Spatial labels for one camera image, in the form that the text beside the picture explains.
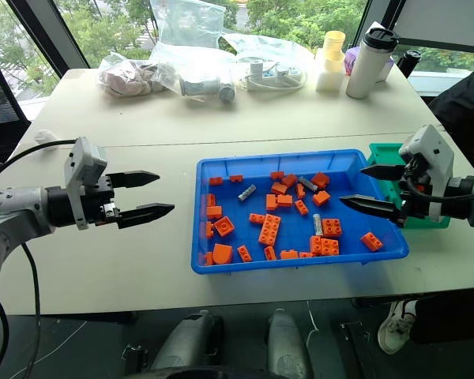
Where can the grey round canister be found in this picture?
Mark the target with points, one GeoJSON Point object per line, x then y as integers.
{"type": "Point", "coordinates": [226, 93]}

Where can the dark window frame post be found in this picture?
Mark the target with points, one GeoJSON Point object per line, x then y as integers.
{"type": "Point", "coordinates": [373, 16]}
{"type": "Point", "coordinates": [47, 35]}

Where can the black metal table foot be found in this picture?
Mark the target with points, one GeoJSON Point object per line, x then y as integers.
{"type": "Point", "coordinates": [357, 347]}

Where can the blue plastic tray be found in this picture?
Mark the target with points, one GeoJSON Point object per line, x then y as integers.
{"type": "Point", "coordinates": [237, 237]}

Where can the black metal bracket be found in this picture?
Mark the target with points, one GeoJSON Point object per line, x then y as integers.
{"type": "Point", "coordinates": [134, 357]}

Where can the orange 2x4 toy brick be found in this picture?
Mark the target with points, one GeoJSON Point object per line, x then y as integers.
{"type": "Point", "coordinates": [269, 230]}

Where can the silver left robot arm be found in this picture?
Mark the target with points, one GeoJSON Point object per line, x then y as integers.
{"type": "Point", "coordinates": [19, 201]}

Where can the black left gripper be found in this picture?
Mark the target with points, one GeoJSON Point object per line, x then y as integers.
{"type": "Point", "coordinates": [98, 197]}

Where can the purple container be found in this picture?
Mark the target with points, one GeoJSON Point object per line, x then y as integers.
{"type": "Point", "coordinates": [352, 59]}

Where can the orange square building block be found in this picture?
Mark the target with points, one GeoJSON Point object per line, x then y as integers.
{"type": "Point", "coordinates": [320, 180]}
{"type": "Point", "coordinates": [330, 247]}
{"type": "Point", "coordinates": [321, 198]}
{"type": "Point", "coordinates": [332, 227]}
{"type": "Point", "coordinates": [223, 226]}
{"type": "Point", "coordinates": [371, 242]}

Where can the tall clear plastic bag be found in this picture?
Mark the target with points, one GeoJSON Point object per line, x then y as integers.
{"type": "Point", "coordinates": [185, 43]}

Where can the white sneaker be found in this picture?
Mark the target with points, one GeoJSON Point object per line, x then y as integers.
{"type": "Point", "coordinates": [395, 327]}

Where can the black mesh office chair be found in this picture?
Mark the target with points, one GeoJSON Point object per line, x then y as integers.
{"type": "Point", "coordinates": [0, 110]}

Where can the white tumbler with black lid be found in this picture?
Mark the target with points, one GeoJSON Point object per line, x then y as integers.
{"type": "Point", "coordinates": [365, 67]}

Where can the person in black clothes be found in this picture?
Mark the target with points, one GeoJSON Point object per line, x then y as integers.
{"type": "Point", "coordinates": [466, 114]}

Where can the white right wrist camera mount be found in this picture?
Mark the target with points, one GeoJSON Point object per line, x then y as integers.
{"type": "Point", "coordinates": [434, 148]}

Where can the small white plastic clip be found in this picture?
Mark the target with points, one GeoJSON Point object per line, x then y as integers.
{"type": "Point", "coordinates": [43, 136]}

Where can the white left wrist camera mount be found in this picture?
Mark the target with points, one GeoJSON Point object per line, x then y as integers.
{"type": "Point", "coordinates": [81, 158]}

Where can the small orange building block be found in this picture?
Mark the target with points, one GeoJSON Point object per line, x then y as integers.
{"type": "Point", "coordinates": [289, 255]}
{"type": "Point", "coordinates": [209, 230]}
{"type": "Point", "coordinates": [216, 181]}
{"type": "Point", "coordinates": [214, 212]}
{"type": "Point", "coordinates": [279, 188]}
{"type": "Point", "coordinates": [277, 175]}
{"type": "Point", "coordinates": [211, 200]}
{"type": "Point", "coordinates": [307, 255]}
{"type": "Point", "coordinates": [244, 253]}
{"type": "Point", "coordinates": [289, 180]}
{"type": "Point", "coordinates": [284, 200]}
{"type": "Point", "coordinates": [208, 259]}
{"type": "Point", "coordinates": [301, 207]}
{"type": "Point", "coordinates": [256, 218]}
{"type": "Point", "coordinates": [271, 201]}
{"type": "Point", "coordinates": [316, 245]}
{"type": "Point", "coordinates": [300, 191]}
{"type": "Point", "coordinates": [270, 253]}
{"type": "Point", "coordinates": [236, 178]}

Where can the dark rounded grey shape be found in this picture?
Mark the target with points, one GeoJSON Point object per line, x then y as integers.
{"type": "Point", "coordinates": [189, 343]}
{"type": "Point", "coordinates": [286, 343]}

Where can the pale yellow plastic cup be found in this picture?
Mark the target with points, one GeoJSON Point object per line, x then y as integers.
{"type": "Point", "coordinates": [335, 47]}

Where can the orange smooth rounded Lego piece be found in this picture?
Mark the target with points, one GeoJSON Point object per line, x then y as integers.
{"type": "Point", "coordinates": [222, 254]}

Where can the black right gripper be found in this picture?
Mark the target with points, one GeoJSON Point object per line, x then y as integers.
{"type": "Point", "coordinates": [414, 207]}

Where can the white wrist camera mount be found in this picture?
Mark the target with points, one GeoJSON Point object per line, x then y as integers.
{"type": "Point", "coordinates": [81, 158]}
{"type": "Point", "coordinates": [434, 148]}

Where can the clear bag with pink contents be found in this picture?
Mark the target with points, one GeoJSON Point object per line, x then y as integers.
{"type": "Point", "coordinates": [122, 77]}

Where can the clear bag with power strip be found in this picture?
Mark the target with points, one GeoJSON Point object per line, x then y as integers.
{"type": "Point", "coordinates": [268, 47]}

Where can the green plastic bin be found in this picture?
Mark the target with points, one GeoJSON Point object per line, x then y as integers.
{"type": "Point", "coordinates": [381, 152]}

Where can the black bottle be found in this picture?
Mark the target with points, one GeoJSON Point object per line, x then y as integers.
{"type": "Point", "coordinates": [408, 61]}

